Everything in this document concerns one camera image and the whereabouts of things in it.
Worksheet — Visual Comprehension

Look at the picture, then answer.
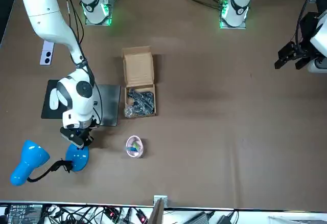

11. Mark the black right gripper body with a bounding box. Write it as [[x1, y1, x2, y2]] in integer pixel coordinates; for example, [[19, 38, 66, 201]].
[[60, 125, 98, 140]]

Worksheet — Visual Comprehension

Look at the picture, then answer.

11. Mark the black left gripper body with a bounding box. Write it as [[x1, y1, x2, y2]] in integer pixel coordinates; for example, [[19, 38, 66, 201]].
[[293, 11, 320, 59]]

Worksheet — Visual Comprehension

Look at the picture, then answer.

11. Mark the blue desk lamp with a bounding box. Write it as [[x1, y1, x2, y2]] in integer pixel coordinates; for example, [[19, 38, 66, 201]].
[[10, 139, 90, 186]]

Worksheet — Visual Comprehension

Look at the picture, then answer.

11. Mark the black mouse pad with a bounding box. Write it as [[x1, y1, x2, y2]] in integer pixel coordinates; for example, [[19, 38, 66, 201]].
[[40, 79, 77, 119]]

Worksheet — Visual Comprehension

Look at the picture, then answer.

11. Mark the white computer mouse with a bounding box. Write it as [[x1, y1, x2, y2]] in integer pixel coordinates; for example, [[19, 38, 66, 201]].
[[49, 88, 61, 110]]

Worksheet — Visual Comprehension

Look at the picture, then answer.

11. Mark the pink translucent cup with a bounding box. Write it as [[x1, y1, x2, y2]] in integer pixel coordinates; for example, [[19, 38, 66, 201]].
[[126, 135, 144, 159]]

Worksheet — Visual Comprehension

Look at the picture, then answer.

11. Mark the bag of black parts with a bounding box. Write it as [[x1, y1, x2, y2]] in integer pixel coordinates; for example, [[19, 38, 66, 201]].
[[124, 88, 156, 119]]

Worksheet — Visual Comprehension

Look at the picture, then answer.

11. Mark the grey power strip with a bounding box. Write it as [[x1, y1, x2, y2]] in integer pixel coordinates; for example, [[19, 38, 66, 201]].
[[102, 207, 149, 224]]

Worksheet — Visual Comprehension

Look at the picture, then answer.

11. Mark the brown cardboard box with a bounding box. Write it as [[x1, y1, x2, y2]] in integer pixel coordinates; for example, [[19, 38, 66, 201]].
[[121, 45, 158, 119]]

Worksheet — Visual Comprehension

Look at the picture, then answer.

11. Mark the black labelled power adapter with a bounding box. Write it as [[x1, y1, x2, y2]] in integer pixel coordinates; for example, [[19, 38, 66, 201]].
[[5, 203, 43, 224]]

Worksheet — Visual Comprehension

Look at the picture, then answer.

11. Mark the grey power adapter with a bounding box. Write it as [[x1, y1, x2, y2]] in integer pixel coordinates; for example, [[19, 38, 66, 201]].
[[185, 211, 213, 224]]

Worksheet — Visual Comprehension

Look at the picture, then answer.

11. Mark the bundled black lamp cord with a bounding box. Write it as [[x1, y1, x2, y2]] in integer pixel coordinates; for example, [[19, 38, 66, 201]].
[[52, 159, 75, 174]]

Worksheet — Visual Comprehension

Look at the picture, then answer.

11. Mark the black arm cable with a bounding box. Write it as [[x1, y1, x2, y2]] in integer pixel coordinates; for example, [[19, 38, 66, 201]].
[[63, 0, 86, 66], [75, 0, 104, 126]]

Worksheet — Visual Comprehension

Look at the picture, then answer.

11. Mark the aluminium camera post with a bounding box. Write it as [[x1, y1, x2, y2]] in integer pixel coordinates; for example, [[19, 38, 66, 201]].
[[149, 195, 169, 224]]

